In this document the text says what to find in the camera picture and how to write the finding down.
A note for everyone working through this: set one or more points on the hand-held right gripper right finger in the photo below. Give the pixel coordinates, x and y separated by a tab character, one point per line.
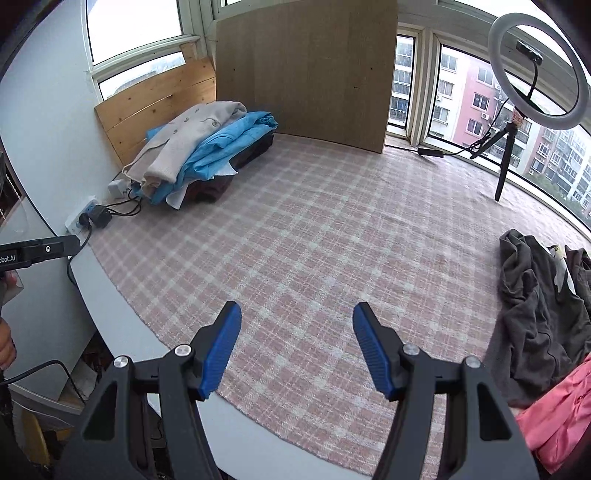
371	350

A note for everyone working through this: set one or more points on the black gooseneck phone holder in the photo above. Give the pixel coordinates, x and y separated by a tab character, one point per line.
528	50

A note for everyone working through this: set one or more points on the wooden board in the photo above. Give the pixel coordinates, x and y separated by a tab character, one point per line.
138	106

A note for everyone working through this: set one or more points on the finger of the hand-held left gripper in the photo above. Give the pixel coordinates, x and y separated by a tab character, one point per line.
51	249

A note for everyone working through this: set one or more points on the white window frame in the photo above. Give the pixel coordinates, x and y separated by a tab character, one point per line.
203	18

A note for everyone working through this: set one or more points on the pink plaid cloth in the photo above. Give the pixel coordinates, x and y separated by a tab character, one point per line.
323	230

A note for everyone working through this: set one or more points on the dark grey garment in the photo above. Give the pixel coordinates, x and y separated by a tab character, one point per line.
535	314

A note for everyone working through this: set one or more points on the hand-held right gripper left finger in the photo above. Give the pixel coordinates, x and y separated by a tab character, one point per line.
221	350

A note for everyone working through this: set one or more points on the dark brown garment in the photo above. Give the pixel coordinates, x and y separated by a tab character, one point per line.
579	272

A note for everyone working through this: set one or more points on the black power adapter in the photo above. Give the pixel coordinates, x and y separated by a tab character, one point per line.
99	216

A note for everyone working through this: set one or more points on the pink garment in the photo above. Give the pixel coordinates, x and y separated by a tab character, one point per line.
563	415

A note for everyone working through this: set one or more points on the cream knit sweater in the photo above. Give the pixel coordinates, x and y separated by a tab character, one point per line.
194	129

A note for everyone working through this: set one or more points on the blue garment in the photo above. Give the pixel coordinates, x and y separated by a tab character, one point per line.
231	143

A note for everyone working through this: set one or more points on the person's left hand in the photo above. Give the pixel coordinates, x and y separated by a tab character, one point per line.
5	346

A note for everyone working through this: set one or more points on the white power strip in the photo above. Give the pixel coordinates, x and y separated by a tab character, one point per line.
74	221

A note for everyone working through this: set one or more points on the white plug adapter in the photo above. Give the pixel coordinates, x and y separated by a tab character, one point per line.
117	189

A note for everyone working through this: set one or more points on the black inline remote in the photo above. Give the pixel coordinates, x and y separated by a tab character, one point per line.
429	152

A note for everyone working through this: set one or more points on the black tripod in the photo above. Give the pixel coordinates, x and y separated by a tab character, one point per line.
505	157

